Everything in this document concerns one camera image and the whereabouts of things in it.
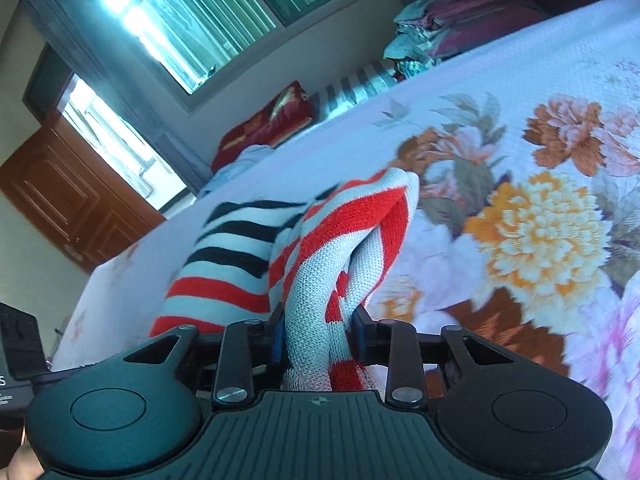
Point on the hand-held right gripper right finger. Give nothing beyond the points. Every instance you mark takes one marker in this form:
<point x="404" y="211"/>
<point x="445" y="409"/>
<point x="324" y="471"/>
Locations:
<point x="362" y="332"/>

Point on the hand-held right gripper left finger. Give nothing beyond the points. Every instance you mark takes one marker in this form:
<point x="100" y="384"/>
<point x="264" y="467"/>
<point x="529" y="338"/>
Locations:
<point x="276" y="342"/>

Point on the striped knit sweater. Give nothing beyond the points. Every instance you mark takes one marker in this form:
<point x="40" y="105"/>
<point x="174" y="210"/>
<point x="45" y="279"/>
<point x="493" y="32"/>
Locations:
<point x="320" y="265"/>

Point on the person's left hand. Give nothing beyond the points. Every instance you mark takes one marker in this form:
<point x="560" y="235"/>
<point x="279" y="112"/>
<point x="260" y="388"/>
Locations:
<point x="25" y="462"/>

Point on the brown wooden door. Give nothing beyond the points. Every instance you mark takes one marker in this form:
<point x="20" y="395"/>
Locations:
<point x="75" y="205"/>

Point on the light blue cloth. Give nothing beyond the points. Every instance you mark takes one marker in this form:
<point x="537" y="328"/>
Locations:
<point x="240" y="165"/>

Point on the red patterned pillow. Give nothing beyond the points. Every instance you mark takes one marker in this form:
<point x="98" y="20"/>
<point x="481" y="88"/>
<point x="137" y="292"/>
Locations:
<point x="265" y="125"/>

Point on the bright glass door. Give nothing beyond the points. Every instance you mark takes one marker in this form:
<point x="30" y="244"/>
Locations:
<point x="120" y="145"/>

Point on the striped grey pillow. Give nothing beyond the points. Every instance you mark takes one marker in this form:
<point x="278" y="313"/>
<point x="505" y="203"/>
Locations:
<point x="355" y="87"/>

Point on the floral bedspread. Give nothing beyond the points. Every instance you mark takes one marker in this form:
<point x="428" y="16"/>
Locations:
<point x="525" y="125"/>

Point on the grey curtain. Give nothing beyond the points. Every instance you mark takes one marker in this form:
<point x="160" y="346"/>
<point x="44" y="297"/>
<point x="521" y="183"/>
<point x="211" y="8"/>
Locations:
<point x="125" y="85"/>

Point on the stack of folded blankets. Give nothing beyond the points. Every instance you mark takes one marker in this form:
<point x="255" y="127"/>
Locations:
<point x="460" y="20"/>

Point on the window with green curtain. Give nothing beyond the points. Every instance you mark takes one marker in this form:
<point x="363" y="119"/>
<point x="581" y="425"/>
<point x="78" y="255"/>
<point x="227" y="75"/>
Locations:
<point x="215" y="15"/>

